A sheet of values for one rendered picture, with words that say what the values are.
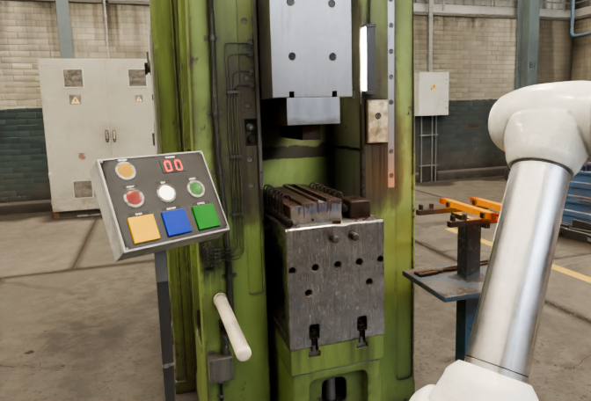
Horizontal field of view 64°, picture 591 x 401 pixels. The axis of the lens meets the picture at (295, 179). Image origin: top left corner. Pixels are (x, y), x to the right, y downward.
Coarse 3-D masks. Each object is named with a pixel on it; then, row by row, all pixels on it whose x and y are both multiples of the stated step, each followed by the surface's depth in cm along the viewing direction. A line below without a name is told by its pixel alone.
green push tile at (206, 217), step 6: (210, 204) 147; (192, 210) 143; (198, 210) 144; (204, 210) 145; (210, 210) 146; (198, 216) 143; (204, 216) 144; (210, 216) 145; (216, 216) 146; (198, 222) 142; (204, 222) 143; (210, 222) 144; (216, 222) 146; (198, 228) 142; (204, 228) 142
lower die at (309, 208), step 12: (288, 192) 196; (300, 192) 189; (312, 192) 188; (276, 204) 187; (288, 204) 175; (300, 204) 172; (312, 204) 172; (324, 204) 174; (336, 204) 175; (288, 216) 172; (300, 216) 171; (312, 216) 173; (324, 216) 174; (336, 216) 176
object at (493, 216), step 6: (444, 198) 194; (444, 204) 192; (450, 204) 187; (456, 204) 183; (462, 204) 181; (468, 204) 180; (462, 210) 180; (468, 210) 176; (474, 210) 172; (480, 210) 169; (486, 210) 169; (486, 216) 166; (492, 216) 161; (498, 216) 160; (492, 222) 161
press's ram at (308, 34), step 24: (264, 0) 164; (288, 0) 161; (312, 0) 163; (336, 0) 165; (264, 24) 166; (288, 24) 161; (312, 24) 164; (336, 24) 167; (264, 48) 169; (288, 48) 162; (312, 48) 165; (336, 48) 168; (264, 72) 171; (288, 72) 163; (312, 72) 166; (336, 72) 169; (264, 96) 173; (288, 96) 164; (312, 96) 167; (336, 96) 170
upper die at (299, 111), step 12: (264, 108) 195; (276, 108) 177; (288, 108) 165; (300, 108) 166; (312, 108) 168; (324, 108) 169; (336, 108) 170; (264, 120) 196; (276, 120) 178; (288, 120) 166; (300, 120) 167; (312, 120) 168; (324, 120) 170; (336, 120) 171
